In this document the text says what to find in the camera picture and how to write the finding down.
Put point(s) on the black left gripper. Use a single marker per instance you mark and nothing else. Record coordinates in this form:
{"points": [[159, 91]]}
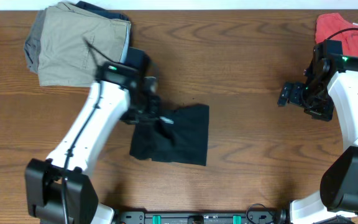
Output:
{"points": [[155, 116]]}

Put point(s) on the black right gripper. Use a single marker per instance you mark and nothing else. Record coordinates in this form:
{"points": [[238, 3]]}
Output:
{"points": [[324, 112]]}

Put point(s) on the black pants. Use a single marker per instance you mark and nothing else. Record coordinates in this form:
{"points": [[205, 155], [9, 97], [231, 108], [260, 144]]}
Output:
{"points": [[179, 135]]}

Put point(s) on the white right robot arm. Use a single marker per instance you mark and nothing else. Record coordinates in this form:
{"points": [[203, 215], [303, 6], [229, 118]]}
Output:
{"points": [[337, 197]]}

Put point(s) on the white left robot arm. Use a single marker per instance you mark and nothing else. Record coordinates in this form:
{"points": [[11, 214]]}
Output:
{"points": [[59, 188]]}

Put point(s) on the red shirt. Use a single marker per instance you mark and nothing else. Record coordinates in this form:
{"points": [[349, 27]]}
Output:
{"points": [[353, 34]]}

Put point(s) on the folded khaki pants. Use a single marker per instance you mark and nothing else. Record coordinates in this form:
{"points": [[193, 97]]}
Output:
{"points": [[65, 59]]}

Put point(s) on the folded dark navy garment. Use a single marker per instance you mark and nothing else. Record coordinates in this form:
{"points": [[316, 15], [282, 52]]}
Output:
{"points": [[100, 11]]}

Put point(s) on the folded grey garment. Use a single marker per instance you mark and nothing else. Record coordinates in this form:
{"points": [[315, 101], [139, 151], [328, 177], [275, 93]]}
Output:
{"points": [[32, 45]]}

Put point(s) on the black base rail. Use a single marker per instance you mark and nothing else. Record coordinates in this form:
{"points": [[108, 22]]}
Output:
{"points": [[257, 216]]}

